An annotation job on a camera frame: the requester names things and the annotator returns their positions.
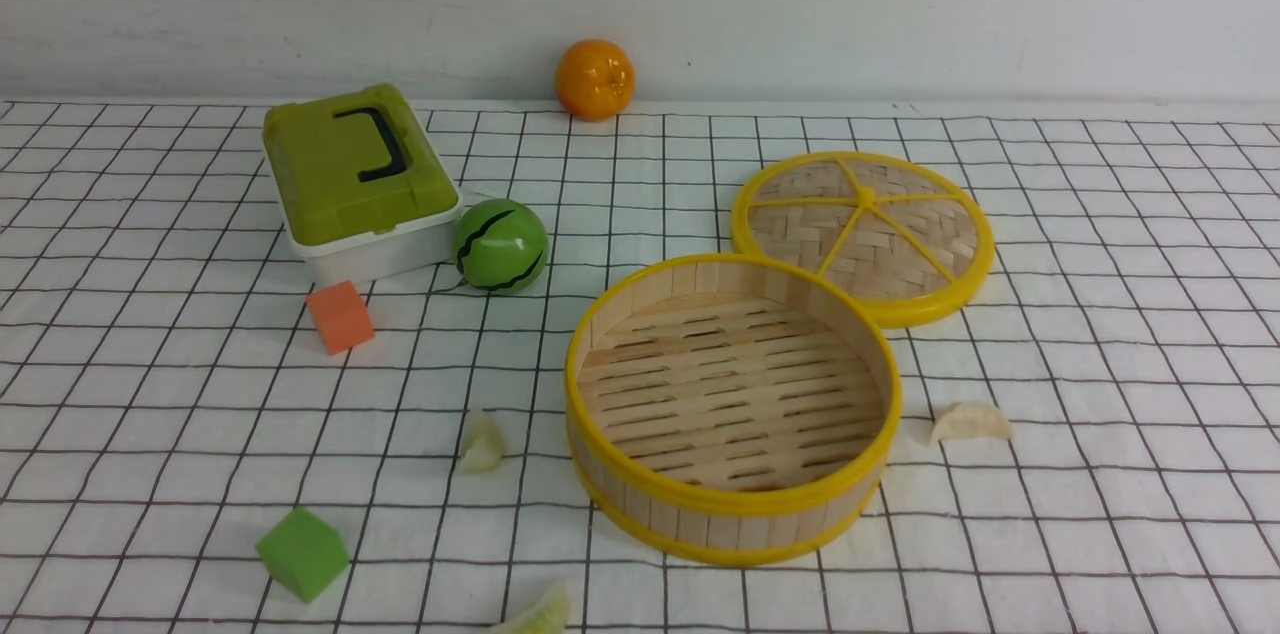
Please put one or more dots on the pale green toy dumpling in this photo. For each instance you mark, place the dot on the pale green toy dumpling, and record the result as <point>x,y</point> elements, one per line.
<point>483,445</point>

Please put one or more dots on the green-white toy dumpling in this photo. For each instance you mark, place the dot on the green-white toy dumpling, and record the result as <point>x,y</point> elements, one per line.
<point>550,614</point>

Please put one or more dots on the bamboo steamer tray yellow rim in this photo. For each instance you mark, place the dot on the bamboo steamer tray yellow rim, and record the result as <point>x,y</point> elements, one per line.
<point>730,410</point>

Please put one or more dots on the bamboo steamer lid yellow rim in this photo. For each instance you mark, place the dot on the bamboo steamer lid yellow rim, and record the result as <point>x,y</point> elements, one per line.
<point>907,244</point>

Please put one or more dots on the green watermelon toy ball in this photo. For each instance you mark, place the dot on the green watermelon toy ball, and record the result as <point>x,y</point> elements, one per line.
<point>500,247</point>

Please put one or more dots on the orange toy fruit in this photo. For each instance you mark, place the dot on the orange toy fruit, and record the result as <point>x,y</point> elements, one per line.
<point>595,80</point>

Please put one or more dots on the green lidded white box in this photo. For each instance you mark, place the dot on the green lidded white box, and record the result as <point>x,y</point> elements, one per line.
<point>363,194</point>

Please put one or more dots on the orange foam cube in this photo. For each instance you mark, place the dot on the orange foam cube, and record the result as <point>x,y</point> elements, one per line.
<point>341,318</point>

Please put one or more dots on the cream toy dumpling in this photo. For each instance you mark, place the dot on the cream toy dumpling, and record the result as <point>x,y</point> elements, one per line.
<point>969,420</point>

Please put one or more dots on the green foam cube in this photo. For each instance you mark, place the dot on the green foam cube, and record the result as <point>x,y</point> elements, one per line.
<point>303,553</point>

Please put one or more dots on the white checkered tablecloth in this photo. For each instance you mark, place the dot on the white checkered tablecloth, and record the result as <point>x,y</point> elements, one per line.
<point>166,401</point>

